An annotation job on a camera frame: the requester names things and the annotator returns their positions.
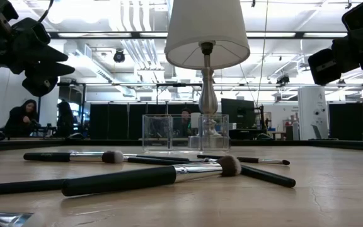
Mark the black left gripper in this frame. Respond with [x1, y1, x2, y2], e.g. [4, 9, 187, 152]
[9, 17, 76, 78]

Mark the large rounded makeup brush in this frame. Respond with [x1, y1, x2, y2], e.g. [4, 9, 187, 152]
[23, 150, 125, 164]

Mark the clear acrylic brush organizer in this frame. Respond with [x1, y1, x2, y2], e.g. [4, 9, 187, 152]
[142, 113, 230, 153]

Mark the large tapered powder makeup brush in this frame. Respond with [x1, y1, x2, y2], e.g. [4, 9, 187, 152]
[61, 155, 242, 197]

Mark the person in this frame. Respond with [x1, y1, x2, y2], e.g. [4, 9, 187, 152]
[54, 100, 75, 138]
[173, 107, 192, 138]
[4, 99, 40, 138]

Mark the black ceiling spotlight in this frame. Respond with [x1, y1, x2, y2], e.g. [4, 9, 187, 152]
[275, 74, 291, 85]
[113, 49, 126, 63]

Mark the black room divider panel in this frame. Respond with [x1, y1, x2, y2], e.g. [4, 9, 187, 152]
[328, 102, 363, 141]
[89, 103, 201, 140]

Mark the black computer monitor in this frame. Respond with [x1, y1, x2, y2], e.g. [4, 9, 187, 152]
[221, 98, 255, 130]

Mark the table lamp white shade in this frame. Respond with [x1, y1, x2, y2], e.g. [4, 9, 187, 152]
[164, 0, 251, 149]

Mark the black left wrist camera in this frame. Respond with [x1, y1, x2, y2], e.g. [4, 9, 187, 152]
[21, 75, 59, 98]

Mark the black left camera cable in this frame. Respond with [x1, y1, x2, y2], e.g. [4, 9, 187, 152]
[37, 0, 55, 23]

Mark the black overhead frame beam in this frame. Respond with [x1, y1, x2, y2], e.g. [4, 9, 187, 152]
[47, 31, 349, 40]
[57, 82, 363, 88]

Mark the black aluminium table frame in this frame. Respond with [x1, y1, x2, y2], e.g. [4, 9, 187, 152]
[0, 137, 363, 153]

